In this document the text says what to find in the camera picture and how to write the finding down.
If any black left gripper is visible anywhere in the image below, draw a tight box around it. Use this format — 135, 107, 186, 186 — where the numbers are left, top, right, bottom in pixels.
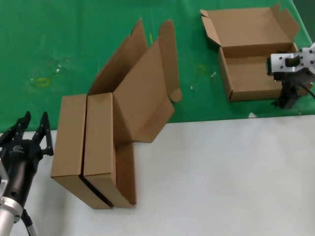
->
0, 111, 54, 205

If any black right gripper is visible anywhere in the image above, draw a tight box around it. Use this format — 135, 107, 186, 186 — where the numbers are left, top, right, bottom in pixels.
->
271, 79, 301, 109

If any brown cardboard box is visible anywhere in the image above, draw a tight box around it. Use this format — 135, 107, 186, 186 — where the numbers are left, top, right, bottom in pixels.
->
83, 20, 183, 209
199, 3, 314, 103
50, 17, 149, 210

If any green table cloth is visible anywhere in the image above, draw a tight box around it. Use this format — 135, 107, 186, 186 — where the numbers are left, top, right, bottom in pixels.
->
0, 0, 315, 134

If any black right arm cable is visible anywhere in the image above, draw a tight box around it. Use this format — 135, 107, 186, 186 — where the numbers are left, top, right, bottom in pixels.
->
291, 78, 315, 100

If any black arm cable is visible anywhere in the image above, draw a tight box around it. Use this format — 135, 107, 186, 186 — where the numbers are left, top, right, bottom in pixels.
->
291, 78, 315, 100
21, 208, 38, 236

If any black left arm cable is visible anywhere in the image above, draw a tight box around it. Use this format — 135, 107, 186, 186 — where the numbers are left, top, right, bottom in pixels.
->
21, 208, 38, 236

